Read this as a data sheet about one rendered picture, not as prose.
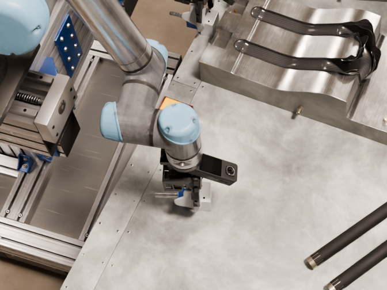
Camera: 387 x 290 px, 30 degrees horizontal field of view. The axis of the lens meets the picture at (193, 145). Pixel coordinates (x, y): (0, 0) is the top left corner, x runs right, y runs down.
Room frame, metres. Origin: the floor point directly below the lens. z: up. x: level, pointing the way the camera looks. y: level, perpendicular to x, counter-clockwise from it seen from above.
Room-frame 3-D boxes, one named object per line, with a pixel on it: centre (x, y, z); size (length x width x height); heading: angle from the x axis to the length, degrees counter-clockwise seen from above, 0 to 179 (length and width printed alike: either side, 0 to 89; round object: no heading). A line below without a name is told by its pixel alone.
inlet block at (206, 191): (0.67, 0.04, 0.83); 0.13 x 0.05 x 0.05; 79
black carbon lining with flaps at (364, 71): (0.99, -0.31, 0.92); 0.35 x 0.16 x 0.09; 58
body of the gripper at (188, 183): (0.67, 0.03, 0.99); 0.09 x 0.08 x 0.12; 79
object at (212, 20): (1.18, -0.05, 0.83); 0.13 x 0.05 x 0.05; 63
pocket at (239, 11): (1.15, -0.16, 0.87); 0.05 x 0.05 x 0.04; 58
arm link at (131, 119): (0.72, 0.11, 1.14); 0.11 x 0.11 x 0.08; 71
